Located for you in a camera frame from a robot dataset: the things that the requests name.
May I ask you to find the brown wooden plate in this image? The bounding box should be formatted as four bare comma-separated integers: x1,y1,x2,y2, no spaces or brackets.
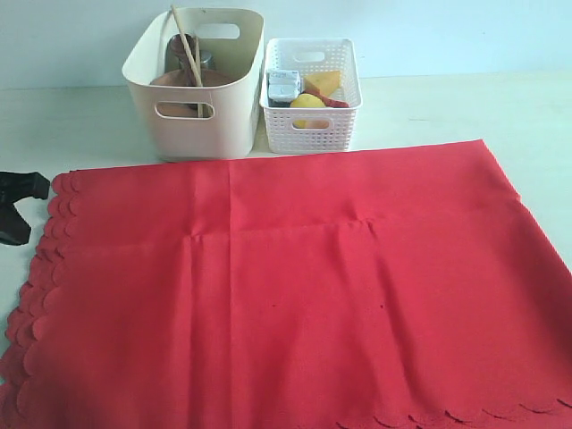
150,69,232,118

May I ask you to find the dark wooden spoon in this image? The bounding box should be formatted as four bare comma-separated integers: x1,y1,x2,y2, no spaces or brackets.
167,35,197,87

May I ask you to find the wooden chopstick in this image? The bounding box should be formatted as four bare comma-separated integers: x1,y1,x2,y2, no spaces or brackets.
189,37,203,88
171,4,206,118

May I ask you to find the white milk carton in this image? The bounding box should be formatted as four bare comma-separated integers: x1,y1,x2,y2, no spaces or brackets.
266,69,302,107

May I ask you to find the yellow lemon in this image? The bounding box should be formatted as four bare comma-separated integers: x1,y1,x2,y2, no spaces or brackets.
290,93,325,129

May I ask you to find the brown egg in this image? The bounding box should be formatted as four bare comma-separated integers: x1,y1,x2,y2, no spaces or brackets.
305,120,330,130

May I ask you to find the red tablecloth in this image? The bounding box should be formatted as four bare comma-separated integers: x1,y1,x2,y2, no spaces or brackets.
1,140,571,428

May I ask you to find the red sausage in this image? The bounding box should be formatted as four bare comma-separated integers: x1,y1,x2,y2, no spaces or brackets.
305,90,349,108

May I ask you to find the yellow cheese wedge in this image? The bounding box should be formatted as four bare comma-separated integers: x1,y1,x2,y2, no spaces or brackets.
303,71,341,97

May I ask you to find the silver table knife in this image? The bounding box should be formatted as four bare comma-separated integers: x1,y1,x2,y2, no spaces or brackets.
164,43,181,73

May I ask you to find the stainless steel cup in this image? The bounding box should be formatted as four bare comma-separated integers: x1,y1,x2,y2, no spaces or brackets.
200,50,216,71

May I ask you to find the cream plastic bin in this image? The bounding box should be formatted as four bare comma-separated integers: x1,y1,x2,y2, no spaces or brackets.
122,7,265,161

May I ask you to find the white perforated plastic basket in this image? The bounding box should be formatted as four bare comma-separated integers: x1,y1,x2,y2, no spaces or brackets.
260,38,362,154

